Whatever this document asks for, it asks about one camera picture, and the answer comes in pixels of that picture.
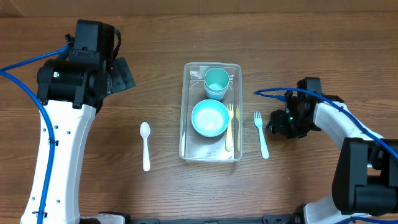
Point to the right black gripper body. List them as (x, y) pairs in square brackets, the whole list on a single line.
[(283, 123)]

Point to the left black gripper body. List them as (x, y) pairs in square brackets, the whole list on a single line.
[(120, 76)]

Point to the light blue plastic fork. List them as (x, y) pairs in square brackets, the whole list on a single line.
[(263, 145)]

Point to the yellow plastic fork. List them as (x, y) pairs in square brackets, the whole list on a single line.
[(229, 135)]

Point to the light blue bowl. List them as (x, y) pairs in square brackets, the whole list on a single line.
[(210, 118)]

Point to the white plastic spoon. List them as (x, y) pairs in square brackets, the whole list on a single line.
[(145, 133)]

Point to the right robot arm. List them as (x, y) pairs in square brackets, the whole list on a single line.
[(365, 179)]

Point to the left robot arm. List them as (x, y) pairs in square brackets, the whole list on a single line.
[(72, 88)]

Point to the clear plastic container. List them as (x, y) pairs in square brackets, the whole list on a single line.
[(193, 146)]

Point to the light blue lower cup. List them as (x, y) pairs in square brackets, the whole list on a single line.
[(215, 96)]

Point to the teal top cup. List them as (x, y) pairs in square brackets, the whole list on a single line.
[(217, 79)]

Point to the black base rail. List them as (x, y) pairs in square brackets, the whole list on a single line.
[(217, 221)]

